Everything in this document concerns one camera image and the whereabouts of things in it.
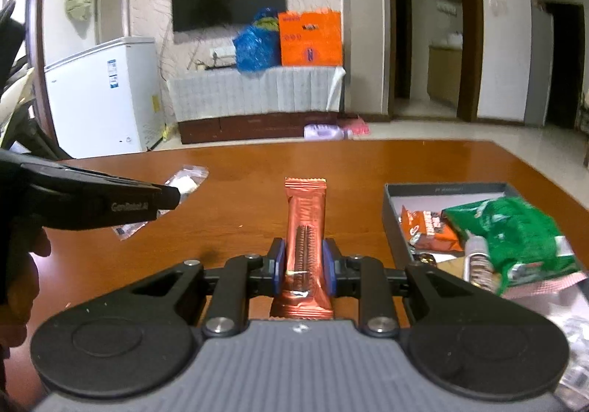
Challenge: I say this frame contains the blue plastic bag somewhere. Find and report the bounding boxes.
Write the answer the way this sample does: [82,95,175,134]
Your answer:
[232,6,282,73]

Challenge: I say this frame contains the white checked cloth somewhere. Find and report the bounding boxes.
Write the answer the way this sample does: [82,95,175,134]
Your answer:
[168,66,347,124]

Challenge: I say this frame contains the grey cardboard box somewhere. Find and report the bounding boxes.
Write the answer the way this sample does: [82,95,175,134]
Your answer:
[382,182,589,399]

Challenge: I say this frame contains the kitchen counter cabinet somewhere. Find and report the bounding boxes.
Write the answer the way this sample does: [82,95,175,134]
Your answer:
[428,44,463,104]

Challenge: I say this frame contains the orange cardboard box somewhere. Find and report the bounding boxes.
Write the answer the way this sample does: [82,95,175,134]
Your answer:
[277,9,343,67]

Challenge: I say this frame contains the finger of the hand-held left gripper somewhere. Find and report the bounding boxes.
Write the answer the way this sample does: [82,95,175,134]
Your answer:
[28,163,181,229]

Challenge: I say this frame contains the green snack bag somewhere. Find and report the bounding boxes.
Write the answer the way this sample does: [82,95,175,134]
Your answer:
[442,197,578,295]

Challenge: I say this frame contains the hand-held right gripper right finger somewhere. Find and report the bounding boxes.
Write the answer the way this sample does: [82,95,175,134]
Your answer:
[322,239,521,339]

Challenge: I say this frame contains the silver snack packet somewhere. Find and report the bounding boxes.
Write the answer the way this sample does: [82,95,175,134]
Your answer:
[554,315,589,412]

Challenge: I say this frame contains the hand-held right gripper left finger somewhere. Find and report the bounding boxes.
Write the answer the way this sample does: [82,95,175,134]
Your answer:
[69,238,286,339]

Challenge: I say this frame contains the person's left hand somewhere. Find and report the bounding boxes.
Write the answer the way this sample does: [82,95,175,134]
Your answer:
[0,228,51,360]

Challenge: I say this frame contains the pink cloth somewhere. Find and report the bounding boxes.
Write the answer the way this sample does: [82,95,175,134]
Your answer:
[338,117,373,137]

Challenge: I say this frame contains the white chest freezer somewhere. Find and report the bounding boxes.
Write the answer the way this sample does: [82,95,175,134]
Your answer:
[45,37,163,159]

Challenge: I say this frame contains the clear plastic packet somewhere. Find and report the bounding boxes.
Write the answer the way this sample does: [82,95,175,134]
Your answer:
[113,165,209,242]

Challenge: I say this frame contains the dark wooden television cabinet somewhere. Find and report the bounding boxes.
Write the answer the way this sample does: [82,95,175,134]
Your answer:
[179,110,343,145]

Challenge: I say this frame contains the pink edged snack packet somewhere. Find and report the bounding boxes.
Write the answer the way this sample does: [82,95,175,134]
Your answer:
[501,271,589,301]

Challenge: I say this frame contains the copper snack bar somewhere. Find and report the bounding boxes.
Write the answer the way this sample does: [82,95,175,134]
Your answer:
[269,177,334,321]

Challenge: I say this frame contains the folded chairs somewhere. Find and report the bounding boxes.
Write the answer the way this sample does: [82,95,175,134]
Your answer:
[0,0,70,161]

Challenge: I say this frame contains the white cookie snack packet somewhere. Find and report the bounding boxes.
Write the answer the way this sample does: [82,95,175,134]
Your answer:
[462,230,500,290]

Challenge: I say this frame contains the orange brown snack packet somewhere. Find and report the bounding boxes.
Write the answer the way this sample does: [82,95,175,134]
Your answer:
[399,205,463,253]

